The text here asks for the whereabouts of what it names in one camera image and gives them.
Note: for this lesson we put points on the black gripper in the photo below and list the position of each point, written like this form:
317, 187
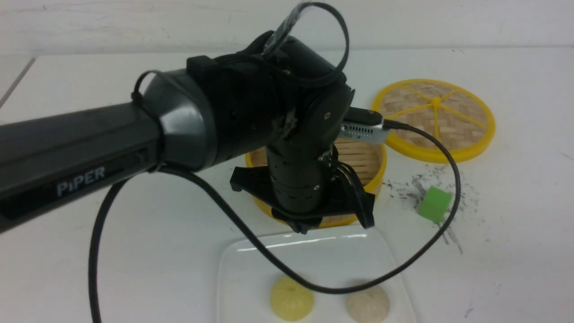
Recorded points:
304, 182

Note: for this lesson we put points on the yellow steamed bun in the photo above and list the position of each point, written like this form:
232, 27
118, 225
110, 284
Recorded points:
290, 301

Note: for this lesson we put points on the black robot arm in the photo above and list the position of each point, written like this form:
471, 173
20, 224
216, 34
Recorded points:
291, 102

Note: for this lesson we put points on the white square plate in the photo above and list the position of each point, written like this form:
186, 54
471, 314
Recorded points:
334, 257

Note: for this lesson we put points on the beige steamed bun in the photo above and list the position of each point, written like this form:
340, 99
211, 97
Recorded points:
371, 305

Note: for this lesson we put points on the yellow rimmed bamboo steamer basket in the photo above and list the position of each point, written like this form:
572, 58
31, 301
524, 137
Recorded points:
367, 160

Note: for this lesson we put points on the green cube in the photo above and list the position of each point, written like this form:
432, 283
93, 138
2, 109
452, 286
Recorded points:
435, 204

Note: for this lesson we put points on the yellow rimmed bamboo steamer lid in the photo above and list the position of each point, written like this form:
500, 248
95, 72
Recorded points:
457, 118

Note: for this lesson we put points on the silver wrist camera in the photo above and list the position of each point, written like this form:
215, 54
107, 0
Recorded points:
362, 125

